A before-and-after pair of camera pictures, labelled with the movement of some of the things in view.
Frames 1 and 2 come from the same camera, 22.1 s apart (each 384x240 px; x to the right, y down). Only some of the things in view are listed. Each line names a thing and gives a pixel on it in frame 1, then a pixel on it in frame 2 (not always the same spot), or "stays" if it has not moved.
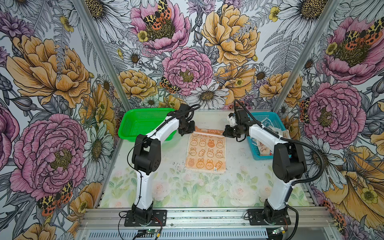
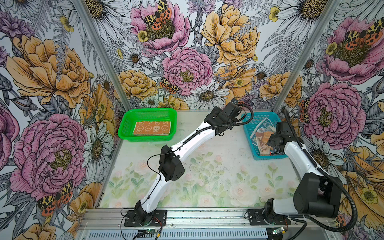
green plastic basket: x=135 y=122 stays
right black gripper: x=228 y=132 -> x=272 y=141
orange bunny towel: x=206 y=151 -> x=152 y=128
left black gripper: x=191 y=128 -> x=216 y=109
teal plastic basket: x=254 y=147 stays
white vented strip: x=182 y=234 stays
